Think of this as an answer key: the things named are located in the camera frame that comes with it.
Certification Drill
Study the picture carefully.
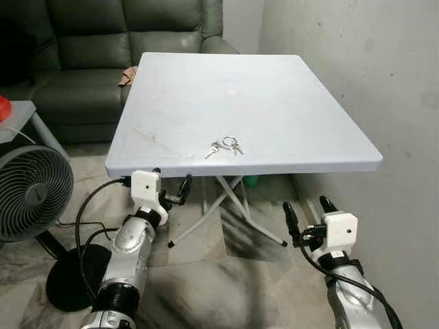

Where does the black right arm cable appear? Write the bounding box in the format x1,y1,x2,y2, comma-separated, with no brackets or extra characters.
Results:
295,234,403,329

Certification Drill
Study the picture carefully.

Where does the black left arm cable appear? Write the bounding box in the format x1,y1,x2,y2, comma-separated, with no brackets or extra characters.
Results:
73,176,133,303

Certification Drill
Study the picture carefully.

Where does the brown cloth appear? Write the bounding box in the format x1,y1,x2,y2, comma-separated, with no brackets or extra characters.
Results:
118,66,140,88

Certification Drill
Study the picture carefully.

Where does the black standing fan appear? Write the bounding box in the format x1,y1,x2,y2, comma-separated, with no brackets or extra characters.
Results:
0,144,112,313

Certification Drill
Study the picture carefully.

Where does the silver key bunch with rings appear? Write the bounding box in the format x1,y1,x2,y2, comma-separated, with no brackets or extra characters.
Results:
204,136,244,160

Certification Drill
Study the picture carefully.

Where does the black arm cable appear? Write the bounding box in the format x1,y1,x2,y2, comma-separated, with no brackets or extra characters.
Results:
73,176,133,303
295,234,403,329

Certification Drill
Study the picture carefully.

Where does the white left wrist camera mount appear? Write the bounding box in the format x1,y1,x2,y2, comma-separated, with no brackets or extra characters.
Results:
130,170,171,221

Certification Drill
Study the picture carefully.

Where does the dark green leather sofa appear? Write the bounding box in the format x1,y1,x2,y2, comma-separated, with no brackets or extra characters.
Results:
0,0,239,145

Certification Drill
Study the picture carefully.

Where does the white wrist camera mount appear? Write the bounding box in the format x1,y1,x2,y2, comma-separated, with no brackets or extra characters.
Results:
322,212,359,252
130,170,171,221

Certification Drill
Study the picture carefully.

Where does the white folding table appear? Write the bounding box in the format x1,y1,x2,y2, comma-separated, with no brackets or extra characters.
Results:
105,52,383,248

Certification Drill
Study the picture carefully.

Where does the small grey side table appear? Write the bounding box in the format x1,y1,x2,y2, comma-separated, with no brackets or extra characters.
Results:
0,101,70,162

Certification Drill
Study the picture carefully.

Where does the red object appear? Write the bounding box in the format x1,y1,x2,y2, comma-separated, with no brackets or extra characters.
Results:
0,96,12,123

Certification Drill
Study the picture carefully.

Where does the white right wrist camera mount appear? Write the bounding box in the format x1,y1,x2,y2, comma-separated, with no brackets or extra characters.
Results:
322,212,359,252

